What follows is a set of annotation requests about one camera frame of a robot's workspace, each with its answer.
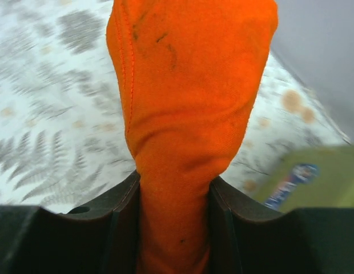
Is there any orange t shirt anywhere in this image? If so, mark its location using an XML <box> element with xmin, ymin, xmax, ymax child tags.
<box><xmin>106</xmin><ymin>1</ymin><xmax>278</xmax><ymax>273</ymax></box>

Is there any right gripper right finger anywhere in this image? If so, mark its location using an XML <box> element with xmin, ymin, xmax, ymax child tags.
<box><xmin>208</xmin><ymin>178</ymin><xmax>354</xmax><ymax>273</ymax></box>

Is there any olive green plastic tub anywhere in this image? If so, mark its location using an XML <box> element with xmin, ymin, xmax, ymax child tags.
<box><xmin>253</xmin><ymin>145</ymin><xmax>354</xmax><ymax>212</ymax></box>

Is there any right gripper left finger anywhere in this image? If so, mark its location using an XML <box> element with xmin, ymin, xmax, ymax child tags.
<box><xmin>0</xmin><ymin>172</ymin><xmax>140</xmax><ymax>273</ymax></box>

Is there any floral patterned table cloth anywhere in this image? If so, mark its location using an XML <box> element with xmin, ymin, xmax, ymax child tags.
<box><xmin>0</xmin><ymin>1</ymin><xmax>348</xmax><ymax>213</ymax></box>

